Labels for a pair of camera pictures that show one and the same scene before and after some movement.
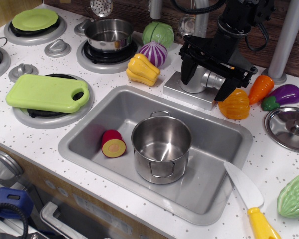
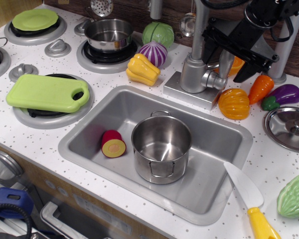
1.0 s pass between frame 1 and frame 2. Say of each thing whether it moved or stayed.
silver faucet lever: stayed
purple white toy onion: stayed
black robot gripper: moved
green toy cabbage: stayed
